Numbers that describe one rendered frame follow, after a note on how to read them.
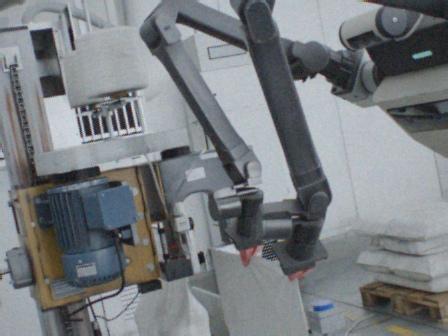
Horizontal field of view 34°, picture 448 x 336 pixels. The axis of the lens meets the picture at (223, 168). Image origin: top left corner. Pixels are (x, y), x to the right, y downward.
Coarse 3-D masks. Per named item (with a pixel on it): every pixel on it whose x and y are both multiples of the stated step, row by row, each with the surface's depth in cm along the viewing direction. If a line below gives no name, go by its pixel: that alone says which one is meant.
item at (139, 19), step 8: (120, 0) 517; (136, 0) 513; (144, 0) 515; (152, 0) 519; (120, 8) 518; (136, 8) 514; (144, 8) 515; (152, 8) 518; (120, 16) 520; (136, 16) 514; (144, 16) 515; (120, 24) 521; (136, 24) 514
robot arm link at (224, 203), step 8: (248, 168) 166; (256, 168) 167; (248, 176) 166; (256, 176) 167; (240, 184) 174; (248, 184) 166; (256, 184) 167; (216, 192) 165; (224, 192) 166; (232, 192) 167; (208, 200) 168; (216, 200) 165; (224, 200) 165; (232, 200) 166; (208, 208) 169; (216, 208) 165; (224, 208) 165; (232, 208) 165; (240, 208) 166; (216, 216) 166; (224, 216) 165; (232, 216) 167
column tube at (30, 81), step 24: (24, 48) 193; (0, 72) 191; (24, 72) 193; (0, 96) 191; (24, 96) 193; (0, 120) 191; (24, 144) 193; (48, 144) 195; (24, 168) 192; (48, 312) 194
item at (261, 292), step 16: (224, 256) 189; (256, 256) 173; (224, 272) 193; (240, 272) 182; (256, 272) 174; (272, 272) 164; (224, 288) 195; (240, 288) 184; (256, 288) 176; (272, 288) 166; (288, 288) 156; (224, 304) 197; (240, 304) 185; (256, 304) 178; (272, 304) 169; (288, 304) 158; (224, 320) 198; (240, 320) 187; (256, 320) 180; (272, 320) 171; (288, 320) 160; (304, 320) 152
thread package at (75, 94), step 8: (64, 56) 204; (72, 56) 202; (64, 64) 205; (72, 64) 202; (72, 72) 202; (72, 80) 203; (80, 80) 202; (72, 88) 203; (80, 88) 202; (72, 96) 203; (80, 96) 202; (72, 104) 204; (80, 104) 202; (88, 104) 207
